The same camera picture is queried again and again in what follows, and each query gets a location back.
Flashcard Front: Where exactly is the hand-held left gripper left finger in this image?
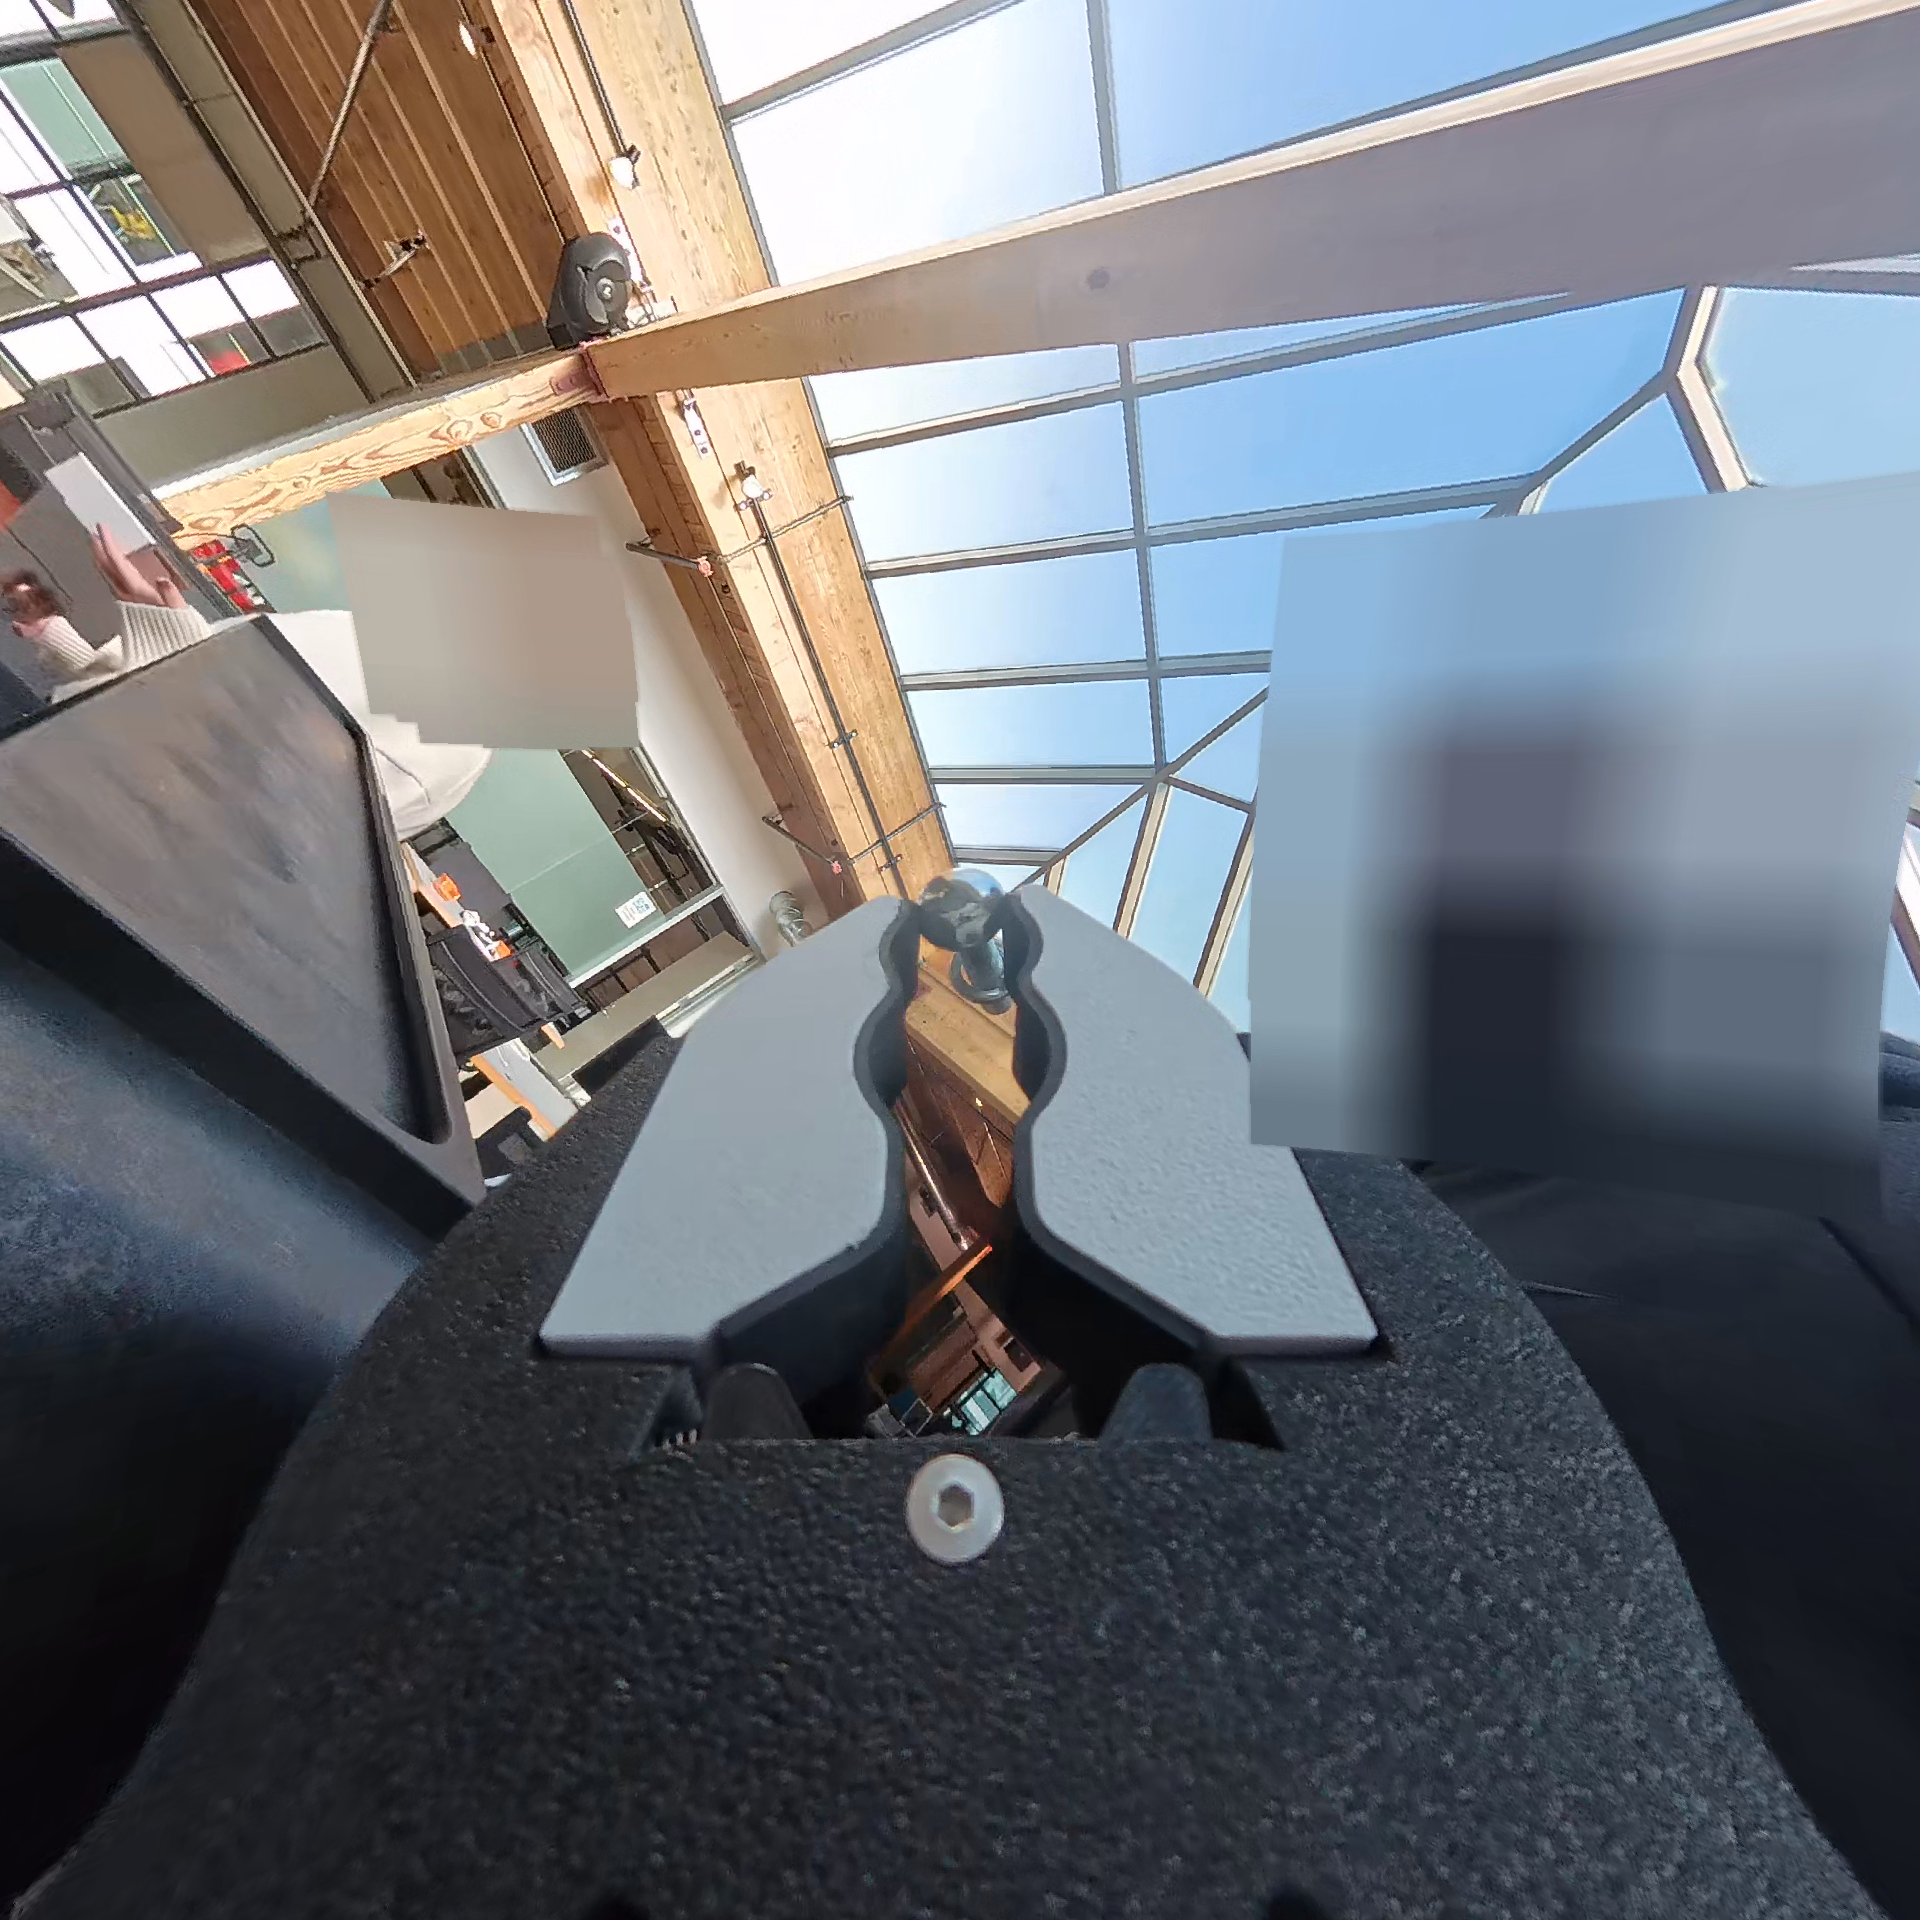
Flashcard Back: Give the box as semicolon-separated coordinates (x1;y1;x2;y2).
539;896;920;1370

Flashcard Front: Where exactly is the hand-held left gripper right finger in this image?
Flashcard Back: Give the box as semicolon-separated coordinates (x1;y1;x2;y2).
1007;884;1380;1373

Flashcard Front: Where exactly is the silver bolt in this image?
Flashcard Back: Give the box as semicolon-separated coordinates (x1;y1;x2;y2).
911;864;1040;1010

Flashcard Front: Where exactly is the black chair seat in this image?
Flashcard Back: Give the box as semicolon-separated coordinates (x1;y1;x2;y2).
0;946;451;1920

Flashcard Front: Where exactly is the black machine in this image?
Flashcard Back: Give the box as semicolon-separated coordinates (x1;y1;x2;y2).
423;896;584;1054

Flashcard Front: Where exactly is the person's dark clothing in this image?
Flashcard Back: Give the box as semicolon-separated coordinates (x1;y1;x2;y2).
1417;1047;1920;1920

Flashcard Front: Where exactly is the long wooden ceiling beam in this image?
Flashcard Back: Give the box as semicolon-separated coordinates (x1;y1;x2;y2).
449;0;956;907

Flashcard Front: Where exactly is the glass skylight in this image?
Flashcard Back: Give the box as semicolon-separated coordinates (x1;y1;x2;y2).
689;0;1920;1036

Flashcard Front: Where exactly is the pale wooden cross beam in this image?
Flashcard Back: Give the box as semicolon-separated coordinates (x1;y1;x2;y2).
584;0;1920;402

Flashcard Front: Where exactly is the large grid window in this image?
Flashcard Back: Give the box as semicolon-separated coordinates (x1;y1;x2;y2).
0;50;329;419

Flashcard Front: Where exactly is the black cable reel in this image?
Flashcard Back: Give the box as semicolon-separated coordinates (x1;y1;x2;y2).
543;227;651;350

